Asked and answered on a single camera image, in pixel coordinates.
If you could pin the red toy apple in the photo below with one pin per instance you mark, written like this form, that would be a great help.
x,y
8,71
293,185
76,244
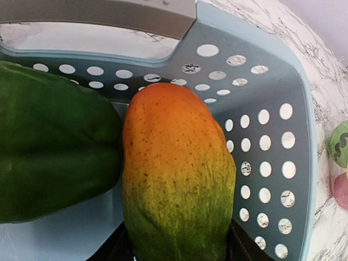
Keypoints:
x,y
340,190

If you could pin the dark green toy pepper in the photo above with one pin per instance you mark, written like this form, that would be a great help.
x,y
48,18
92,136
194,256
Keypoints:
x,y
59,143

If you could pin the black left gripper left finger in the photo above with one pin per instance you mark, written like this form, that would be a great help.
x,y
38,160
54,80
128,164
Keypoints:
x,y
116,248

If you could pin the green toy apple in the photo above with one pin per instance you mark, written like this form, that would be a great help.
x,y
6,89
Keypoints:
x,y
337,144

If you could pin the light blue plastic basket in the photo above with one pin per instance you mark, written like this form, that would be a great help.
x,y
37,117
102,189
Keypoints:
x,y
253,85

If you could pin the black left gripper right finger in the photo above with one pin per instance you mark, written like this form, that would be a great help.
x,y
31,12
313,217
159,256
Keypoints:
x,y
240,246

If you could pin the clear zip top bag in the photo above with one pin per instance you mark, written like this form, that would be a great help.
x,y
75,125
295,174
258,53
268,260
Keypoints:
x,y
330,218

